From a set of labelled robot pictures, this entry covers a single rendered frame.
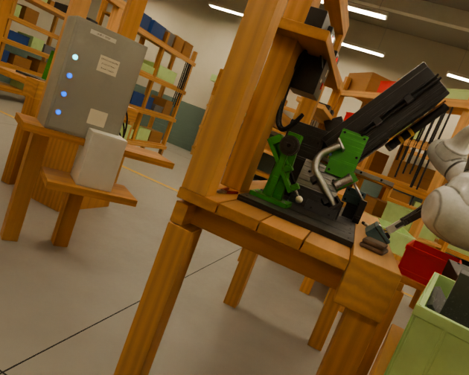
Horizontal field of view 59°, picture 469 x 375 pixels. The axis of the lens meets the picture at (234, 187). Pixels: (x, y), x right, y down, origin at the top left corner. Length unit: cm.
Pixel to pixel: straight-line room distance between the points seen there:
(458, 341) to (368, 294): 55
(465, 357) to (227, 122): 87
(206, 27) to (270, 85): 1083
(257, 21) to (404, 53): 1003
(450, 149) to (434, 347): 122
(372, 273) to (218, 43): 1121
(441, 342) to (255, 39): 94
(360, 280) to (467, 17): 840
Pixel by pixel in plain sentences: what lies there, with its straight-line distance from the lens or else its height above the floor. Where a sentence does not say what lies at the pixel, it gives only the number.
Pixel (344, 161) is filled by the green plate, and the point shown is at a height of 114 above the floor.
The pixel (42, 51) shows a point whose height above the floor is 114.
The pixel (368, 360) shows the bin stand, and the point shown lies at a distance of 191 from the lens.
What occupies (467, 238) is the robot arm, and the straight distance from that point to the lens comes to 135.
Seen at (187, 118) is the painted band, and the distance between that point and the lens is 1209.
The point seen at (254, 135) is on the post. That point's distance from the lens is 165.
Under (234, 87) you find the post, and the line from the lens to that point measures 129.
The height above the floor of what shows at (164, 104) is 103.
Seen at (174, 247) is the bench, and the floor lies 69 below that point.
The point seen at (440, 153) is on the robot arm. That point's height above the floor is 130.
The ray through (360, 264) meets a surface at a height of 88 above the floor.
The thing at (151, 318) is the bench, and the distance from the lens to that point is 145.
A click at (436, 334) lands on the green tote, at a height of 93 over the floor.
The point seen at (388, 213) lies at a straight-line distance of 474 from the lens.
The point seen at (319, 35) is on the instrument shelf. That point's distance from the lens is 159.
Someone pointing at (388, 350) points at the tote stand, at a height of 79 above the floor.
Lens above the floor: 112
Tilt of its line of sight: 8 degrees down
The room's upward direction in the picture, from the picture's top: 21 degrees clockwise
